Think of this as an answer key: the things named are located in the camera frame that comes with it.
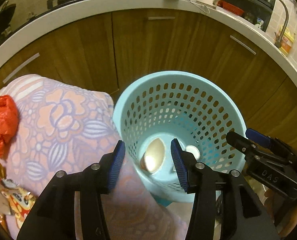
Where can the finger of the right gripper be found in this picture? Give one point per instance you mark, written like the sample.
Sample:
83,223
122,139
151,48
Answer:
258,138

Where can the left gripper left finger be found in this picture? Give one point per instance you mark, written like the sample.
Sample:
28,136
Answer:
52,215

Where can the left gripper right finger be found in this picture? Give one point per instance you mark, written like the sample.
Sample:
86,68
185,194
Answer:
243,215

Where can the orange panda snack wrapper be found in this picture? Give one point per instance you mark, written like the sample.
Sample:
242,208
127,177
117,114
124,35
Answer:
15,201

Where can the red white paper cup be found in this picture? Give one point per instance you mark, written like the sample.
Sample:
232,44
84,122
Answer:
154,156

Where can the red plastic bag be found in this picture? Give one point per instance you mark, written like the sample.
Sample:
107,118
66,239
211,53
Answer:
8,123

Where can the light blue perforated trash basket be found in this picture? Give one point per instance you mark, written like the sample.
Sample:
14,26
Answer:
177,105

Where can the person's hand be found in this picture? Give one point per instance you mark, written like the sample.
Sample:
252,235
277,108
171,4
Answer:
272,203

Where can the yellow dish soap bottle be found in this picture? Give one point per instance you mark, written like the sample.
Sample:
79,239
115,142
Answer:
287,42

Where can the red tray by window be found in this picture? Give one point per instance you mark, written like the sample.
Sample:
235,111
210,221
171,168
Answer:
231,8

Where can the wooden base cabinets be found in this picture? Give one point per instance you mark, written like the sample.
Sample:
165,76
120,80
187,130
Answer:
107,52

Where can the black wok with lid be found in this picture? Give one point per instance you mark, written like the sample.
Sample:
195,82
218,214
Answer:
5,17

